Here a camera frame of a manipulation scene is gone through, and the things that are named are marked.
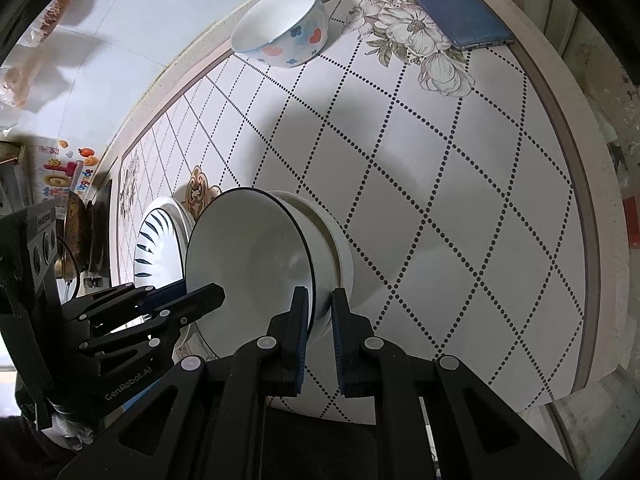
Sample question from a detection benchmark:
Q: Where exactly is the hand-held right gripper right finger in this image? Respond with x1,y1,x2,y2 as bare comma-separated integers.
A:
331,287,583,480

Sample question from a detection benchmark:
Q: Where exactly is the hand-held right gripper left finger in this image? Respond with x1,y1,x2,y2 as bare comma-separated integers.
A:
57,287,311,480

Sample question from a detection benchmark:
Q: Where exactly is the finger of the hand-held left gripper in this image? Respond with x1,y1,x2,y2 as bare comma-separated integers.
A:
77,283,226,368
62,280,187,328

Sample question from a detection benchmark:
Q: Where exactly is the blue striped white plate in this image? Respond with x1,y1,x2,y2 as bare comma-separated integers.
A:
134,205,193,288

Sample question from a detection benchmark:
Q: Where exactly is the white plate with pink flowers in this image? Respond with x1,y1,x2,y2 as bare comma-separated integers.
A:
142,196,201,346

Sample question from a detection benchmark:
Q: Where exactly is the floral diamond pattern tablecloth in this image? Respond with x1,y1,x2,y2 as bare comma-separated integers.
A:
117,0,601,421

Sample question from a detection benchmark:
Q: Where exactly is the white bowl with heart print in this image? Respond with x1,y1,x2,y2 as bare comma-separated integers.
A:
230,0,330,67

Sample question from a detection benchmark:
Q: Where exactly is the clear plastic bag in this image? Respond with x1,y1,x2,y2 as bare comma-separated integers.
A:
0,0,103,111

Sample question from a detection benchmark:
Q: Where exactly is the blue smartphone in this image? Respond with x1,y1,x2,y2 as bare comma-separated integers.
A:
397,0,517,52

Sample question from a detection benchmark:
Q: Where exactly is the black wok with steel handle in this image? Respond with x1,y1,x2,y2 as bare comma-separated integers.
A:
60,187,93,281

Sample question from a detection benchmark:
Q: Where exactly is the colourful wall sticker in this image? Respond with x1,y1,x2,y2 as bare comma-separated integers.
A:
37,140,98,201

